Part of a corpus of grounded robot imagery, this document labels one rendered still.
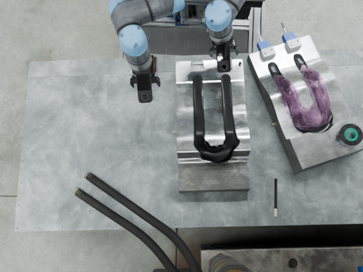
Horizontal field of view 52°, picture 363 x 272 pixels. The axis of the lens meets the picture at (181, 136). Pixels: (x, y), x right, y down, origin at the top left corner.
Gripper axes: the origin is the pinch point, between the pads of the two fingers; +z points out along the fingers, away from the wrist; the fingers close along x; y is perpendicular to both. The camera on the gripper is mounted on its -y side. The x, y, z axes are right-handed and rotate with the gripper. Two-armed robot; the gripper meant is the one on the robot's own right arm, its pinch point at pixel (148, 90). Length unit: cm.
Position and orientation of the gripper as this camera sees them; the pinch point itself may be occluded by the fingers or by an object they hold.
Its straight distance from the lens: 136.4
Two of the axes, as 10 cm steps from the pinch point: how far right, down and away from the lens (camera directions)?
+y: -0.2, -9.7, 2.5
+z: 0.4, 2.5, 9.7
